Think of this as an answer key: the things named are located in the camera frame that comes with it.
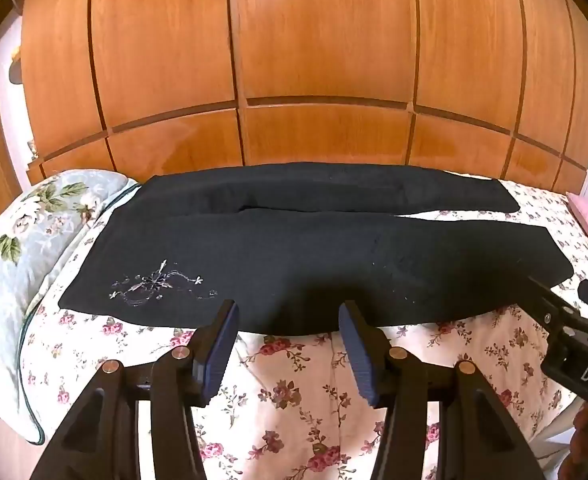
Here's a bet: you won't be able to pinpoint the blue floral pillow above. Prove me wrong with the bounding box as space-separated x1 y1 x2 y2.
0 169 139 446

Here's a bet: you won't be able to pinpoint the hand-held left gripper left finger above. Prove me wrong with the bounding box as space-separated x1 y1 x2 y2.
31 300 239 480

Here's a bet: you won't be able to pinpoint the floral pink rose bedsheet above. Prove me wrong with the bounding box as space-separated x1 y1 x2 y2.
18 175 588 480

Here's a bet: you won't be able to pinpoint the black embroidered pants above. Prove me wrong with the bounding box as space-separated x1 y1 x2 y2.
58 161 575 336

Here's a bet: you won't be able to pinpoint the person's right hand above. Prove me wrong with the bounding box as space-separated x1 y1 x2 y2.
559 401 588 480

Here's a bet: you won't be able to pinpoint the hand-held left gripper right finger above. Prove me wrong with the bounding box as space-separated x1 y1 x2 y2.
338 301 545 480

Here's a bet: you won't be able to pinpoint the wooden wardrobe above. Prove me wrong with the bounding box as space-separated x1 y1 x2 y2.
18 0 588 196

